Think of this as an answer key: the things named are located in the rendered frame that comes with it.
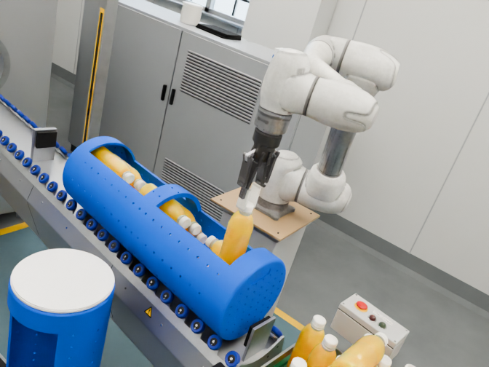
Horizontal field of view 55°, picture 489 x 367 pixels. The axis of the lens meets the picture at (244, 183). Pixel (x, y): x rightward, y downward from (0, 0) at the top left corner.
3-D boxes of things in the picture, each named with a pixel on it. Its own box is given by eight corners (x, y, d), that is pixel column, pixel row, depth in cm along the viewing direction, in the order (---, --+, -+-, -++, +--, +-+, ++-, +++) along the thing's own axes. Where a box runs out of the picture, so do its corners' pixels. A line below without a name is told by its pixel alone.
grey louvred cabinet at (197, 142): (110, 143, 478) (133, -5, 420) (283, 247, 385) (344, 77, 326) (64, 151, 435) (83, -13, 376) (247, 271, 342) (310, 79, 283)
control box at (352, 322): (345, 315, 158) (356, 292, 154) (396, 354, 147) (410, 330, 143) (329, 327, 151) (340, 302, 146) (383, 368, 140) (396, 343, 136)
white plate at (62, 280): (49, 237, 147) (48, 240, 148) (-13, 287, 122) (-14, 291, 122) (130, 267, 145) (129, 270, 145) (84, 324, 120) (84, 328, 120)
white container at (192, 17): (188, 21, 368) (192, 2, 362) (203, 27, 361) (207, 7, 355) (174, 20, 355) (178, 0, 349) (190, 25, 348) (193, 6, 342)
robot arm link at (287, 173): (261, 183, 221) (274, 141, 212) (297, 197, 218) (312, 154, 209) (252, 196, 206) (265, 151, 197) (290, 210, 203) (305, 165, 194)
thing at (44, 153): (51, 157, 218) (54, 127, 212) (55, 161, 216) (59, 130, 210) (30, 159, 211) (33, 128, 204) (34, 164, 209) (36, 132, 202)
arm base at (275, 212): (257, 190, 227) (260, 180, 225) (295, 210, 218) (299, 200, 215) (236, 199, 213) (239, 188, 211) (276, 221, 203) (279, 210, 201)
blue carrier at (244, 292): (126, 188, 201) (127, 128, 187) (277, 312, 154) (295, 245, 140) (62, 209, 182) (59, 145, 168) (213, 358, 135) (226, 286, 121)
